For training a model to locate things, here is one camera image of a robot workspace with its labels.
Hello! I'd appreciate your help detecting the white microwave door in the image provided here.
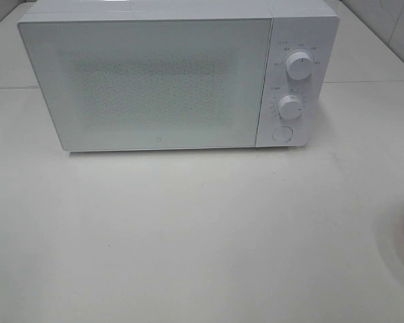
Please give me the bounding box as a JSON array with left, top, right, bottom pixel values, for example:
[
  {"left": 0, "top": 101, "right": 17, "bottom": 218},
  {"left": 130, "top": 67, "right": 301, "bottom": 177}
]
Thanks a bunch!
[{"left": 19, "top": 19, "right": 271, "bottom": 151}]

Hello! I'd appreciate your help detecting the upper white power knob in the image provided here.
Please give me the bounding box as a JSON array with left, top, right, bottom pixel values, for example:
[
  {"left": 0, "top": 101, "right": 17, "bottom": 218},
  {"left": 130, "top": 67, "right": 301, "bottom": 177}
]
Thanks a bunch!
[{"left": 285, "top": 50, "right": 313, "bottom": 81}]

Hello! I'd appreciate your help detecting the white microwave oven body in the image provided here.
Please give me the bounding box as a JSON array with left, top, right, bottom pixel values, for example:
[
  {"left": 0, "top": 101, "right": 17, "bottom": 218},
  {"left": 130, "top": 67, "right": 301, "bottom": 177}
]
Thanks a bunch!
[{"left": 18, "top": 1, "right": 339, "bottom": 151}]

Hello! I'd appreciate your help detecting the lower white timer knob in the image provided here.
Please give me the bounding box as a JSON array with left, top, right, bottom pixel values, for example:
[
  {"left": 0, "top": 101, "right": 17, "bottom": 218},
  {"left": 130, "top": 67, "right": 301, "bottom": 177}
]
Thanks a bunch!
[{"left": 277, "top": 95, "right": 304, "bottom": 120}]

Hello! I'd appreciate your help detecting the white round door button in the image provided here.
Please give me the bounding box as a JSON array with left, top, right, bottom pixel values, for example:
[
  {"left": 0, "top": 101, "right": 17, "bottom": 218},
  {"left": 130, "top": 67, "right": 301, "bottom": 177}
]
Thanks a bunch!
[{"left": 272, "top": 126, "right": 293, "bottom": 143}]

